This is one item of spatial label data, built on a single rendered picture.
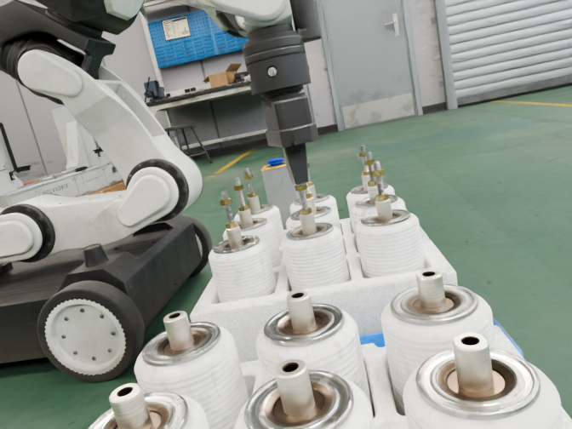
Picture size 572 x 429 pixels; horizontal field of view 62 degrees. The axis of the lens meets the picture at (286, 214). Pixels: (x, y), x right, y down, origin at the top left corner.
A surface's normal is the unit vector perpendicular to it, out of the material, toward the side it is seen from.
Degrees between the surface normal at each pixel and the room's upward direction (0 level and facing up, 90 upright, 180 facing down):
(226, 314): 90
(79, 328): 90
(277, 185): 90
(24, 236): 90
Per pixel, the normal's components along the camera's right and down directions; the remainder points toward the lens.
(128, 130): -0.11, 0.25
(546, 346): -0.20, -0.95
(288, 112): 0.26, 0.17
